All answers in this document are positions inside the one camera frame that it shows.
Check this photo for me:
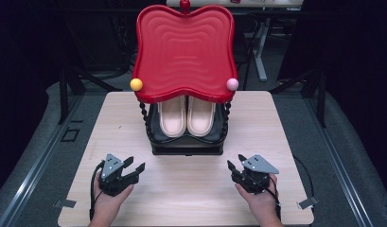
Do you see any metal floor rail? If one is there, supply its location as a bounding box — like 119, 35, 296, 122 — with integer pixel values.
304, 94, 376, 227
0, 94, 85, 227

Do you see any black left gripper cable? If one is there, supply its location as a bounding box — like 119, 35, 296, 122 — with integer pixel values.
88, 160, 106, 221

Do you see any cream clog shoe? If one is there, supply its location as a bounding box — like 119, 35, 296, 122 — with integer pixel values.
186, 95, 217, 138
157, 95, 187, 138

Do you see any person's right hand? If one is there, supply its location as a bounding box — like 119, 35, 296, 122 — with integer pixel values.
235, 174, 282, 222

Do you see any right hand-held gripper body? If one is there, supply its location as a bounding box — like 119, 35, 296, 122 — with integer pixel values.
241, 153, 280, 195

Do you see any red and black shoe rack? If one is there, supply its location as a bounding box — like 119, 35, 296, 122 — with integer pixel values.
130, 0, 239, 156

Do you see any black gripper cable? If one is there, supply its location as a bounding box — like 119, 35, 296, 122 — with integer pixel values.
252, 154, 316, 221
88, 160, 106, 221

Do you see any black metal stand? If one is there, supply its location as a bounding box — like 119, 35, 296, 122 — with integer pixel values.
57, 67, 123, 126
270, 67, 327, 129

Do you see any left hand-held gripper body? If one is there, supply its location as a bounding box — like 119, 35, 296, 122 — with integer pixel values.
98, 153, 133, 198

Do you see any grey tape strip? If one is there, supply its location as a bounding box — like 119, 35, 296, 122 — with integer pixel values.
53, 199, 78, 209
297, 196, 320, 211

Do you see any white desk leg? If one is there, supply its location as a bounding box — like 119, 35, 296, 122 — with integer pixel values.
252, 17, 269, 83

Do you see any person's left hand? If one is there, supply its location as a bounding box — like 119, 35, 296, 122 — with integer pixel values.
92, 179, 135, 220

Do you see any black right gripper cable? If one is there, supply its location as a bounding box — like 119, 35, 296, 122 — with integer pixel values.
252, 154, 316, 221

